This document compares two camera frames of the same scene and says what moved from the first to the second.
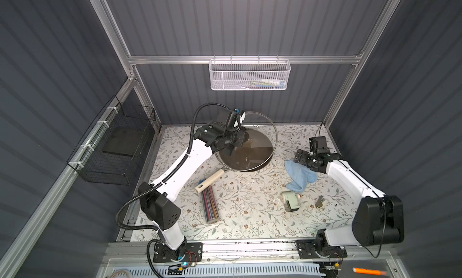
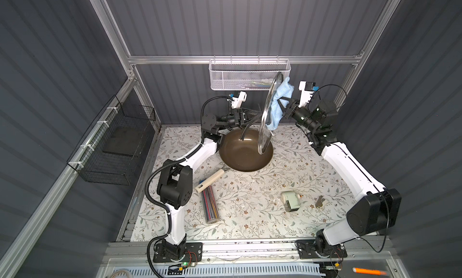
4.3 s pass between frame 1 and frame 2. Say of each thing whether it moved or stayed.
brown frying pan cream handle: stayed
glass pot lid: moved
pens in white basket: stayed
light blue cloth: moved
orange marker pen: stayed
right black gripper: moved
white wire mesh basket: stayed
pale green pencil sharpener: stayed
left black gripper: moved
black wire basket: stayed
